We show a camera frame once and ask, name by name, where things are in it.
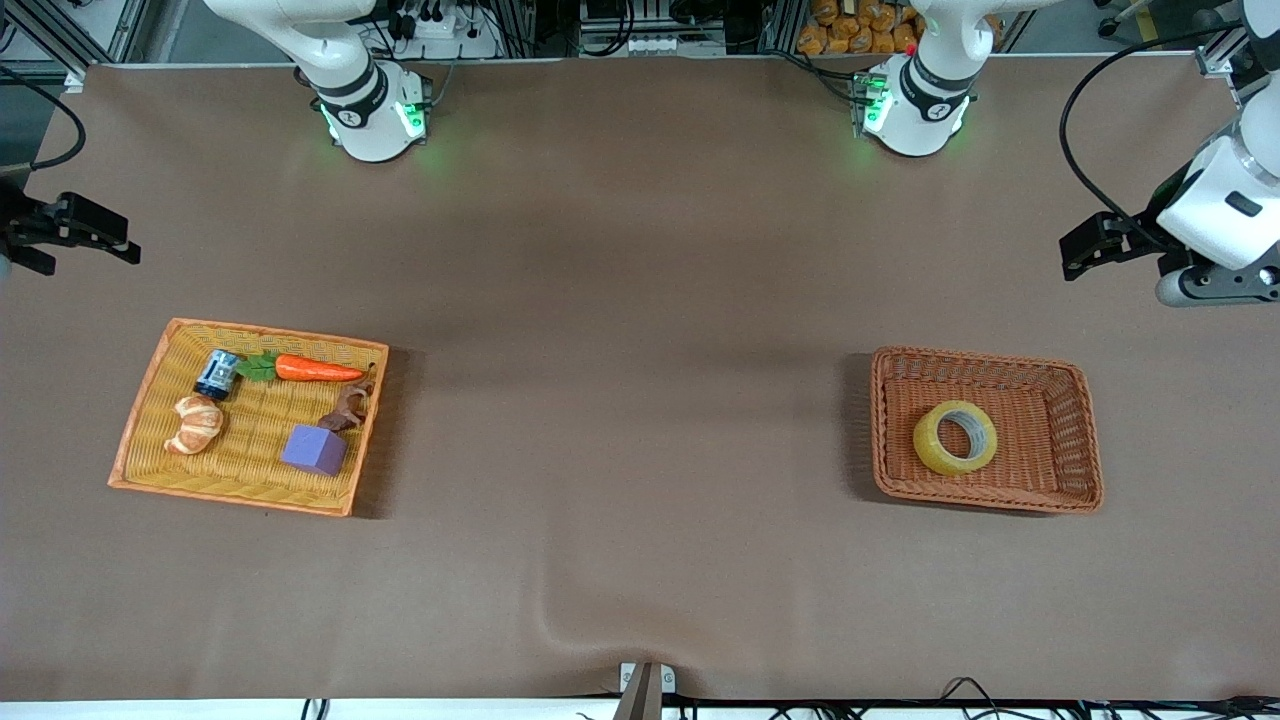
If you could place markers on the brown wicker basket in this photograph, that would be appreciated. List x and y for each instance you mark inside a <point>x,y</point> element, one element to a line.
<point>1050,470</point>

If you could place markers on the brown figurine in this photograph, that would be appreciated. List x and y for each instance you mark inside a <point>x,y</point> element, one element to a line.
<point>350,405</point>

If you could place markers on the pile of orange bread rolls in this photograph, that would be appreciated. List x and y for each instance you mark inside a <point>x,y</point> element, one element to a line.
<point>850,30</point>

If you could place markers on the small blue can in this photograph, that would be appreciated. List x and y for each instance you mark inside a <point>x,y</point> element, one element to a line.
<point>216,375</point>

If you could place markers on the orange toy carrot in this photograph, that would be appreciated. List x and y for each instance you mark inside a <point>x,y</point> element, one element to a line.
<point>315,370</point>

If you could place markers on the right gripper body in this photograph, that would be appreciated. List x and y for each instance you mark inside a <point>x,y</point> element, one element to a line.
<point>22,229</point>

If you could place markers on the yellow wicker tray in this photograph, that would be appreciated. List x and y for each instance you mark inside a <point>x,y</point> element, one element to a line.
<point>250,485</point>

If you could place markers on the toy croissant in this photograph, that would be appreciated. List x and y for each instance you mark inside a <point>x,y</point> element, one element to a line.
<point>195,428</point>

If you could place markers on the small white power strip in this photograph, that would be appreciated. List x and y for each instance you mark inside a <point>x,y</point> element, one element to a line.
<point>660,45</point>

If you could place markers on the aluminium frame profile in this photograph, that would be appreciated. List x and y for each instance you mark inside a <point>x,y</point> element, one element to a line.
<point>60,30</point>
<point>1225,55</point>

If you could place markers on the yellow tape roll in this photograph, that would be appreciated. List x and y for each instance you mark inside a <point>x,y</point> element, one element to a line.
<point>930,450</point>

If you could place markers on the purple cube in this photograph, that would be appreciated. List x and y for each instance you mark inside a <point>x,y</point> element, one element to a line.
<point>314,450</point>

